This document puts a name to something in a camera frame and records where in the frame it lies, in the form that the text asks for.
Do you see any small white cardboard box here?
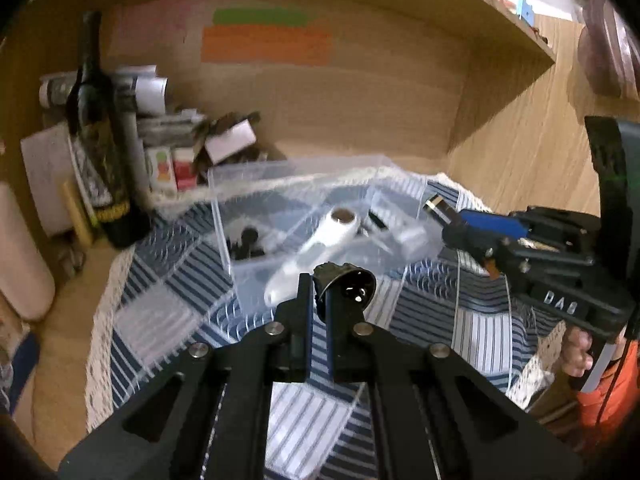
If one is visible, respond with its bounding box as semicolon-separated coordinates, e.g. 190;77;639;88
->
204;119;256;165

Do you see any pink sticky paper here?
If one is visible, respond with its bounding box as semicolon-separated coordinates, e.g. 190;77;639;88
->
108;0;202;56

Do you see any black metal bell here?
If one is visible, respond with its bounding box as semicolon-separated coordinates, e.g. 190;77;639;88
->
312;262;378;323

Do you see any orange sticky paper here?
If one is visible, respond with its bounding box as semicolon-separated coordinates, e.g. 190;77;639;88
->
201;24;332;66

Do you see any white handheld massager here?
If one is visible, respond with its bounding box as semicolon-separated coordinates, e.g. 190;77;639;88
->
264;207;361;308

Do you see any person's right hand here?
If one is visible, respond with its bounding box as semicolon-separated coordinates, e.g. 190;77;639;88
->
560;326;593;378

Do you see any small brown lighter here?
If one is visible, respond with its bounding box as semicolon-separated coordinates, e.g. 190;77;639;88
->
423;195;460;226

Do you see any white cylinder container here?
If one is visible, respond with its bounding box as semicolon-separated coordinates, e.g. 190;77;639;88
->
0;182;55;322

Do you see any green sticky paper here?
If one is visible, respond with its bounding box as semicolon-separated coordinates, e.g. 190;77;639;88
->
213;8;309;27

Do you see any dark wine bottle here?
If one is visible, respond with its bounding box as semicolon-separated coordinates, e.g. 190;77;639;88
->
65;11;151;249

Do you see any clear plastic storage box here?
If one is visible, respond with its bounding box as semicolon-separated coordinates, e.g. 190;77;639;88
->
208;155;444;315

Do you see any blue patterned table cloth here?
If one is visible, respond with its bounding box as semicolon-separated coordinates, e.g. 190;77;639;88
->
58;168;582;479

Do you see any small black clip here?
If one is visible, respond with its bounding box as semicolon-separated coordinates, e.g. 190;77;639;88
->
226;226;265;261

